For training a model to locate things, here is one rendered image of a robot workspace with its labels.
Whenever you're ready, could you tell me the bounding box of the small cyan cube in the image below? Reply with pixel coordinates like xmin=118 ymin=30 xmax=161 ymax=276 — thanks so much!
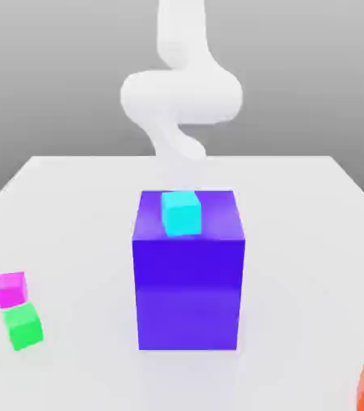
xmin=161 ymin=190 xmax=202 ymax=238

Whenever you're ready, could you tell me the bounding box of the small magenta cube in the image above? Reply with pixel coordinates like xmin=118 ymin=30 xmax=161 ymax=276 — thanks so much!
xmin=0 ymin=271 xmax=28 ymax=310

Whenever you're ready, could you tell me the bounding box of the small green cube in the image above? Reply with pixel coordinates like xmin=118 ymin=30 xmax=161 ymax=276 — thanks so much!
xmin=1 ymin=302 xmax=45 ymax=352

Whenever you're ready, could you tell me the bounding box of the large purple box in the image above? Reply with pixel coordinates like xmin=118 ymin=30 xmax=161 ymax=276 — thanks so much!
xmin=131 ymin=189 xmax=246 ymax=352

